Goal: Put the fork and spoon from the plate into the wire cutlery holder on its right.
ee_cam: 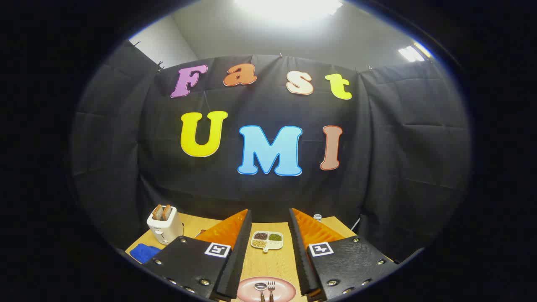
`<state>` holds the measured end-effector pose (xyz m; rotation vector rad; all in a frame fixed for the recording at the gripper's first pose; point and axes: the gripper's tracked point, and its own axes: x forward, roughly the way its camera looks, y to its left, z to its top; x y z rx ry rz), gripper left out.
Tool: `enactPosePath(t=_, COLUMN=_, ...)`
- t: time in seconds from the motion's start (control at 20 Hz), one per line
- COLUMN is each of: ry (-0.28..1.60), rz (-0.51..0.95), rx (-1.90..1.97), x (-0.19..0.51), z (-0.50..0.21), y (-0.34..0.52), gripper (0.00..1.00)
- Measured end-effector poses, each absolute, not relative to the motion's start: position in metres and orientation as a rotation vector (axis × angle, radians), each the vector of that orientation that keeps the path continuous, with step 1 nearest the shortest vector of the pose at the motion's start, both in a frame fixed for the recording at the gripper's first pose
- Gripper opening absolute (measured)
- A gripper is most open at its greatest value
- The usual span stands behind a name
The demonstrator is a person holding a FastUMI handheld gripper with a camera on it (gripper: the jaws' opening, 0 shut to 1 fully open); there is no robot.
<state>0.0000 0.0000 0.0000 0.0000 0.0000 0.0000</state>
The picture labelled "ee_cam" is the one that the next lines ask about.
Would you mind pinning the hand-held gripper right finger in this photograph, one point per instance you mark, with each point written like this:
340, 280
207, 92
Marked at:
298, 256

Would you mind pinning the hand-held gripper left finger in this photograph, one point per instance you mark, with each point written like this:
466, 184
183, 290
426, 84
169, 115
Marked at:
241, 251

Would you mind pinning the pile of yellow beans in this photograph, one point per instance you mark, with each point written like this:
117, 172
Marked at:
259, 243

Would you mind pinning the pile of dark beans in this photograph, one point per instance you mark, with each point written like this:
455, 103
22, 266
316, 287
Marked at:
261, 235

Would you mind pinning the white divided tray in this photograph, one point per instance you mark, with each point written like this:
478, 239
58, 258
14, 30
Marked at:
275, 245

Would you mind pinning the pile of green beans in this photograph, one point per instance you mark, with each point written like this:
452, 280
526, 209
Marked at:
275, 237

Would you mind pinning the pink plate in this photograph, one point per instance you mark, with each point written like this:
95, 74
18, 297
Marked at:
285, 289

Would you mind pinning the white toaster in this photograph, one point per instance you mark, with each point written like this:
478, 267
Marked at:
168, 228

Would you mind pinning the toasted bread slice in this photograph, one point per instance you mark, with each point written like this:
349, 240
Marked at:
166, 211
157, 212

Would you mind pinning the blue cloth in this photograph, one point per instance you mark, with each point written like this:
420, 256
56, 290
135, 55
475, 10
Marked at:
144, 253

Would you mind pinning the ceiling light panel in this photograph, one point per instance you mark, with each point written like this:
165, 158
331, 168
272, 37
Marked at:
411, 53
289, 6

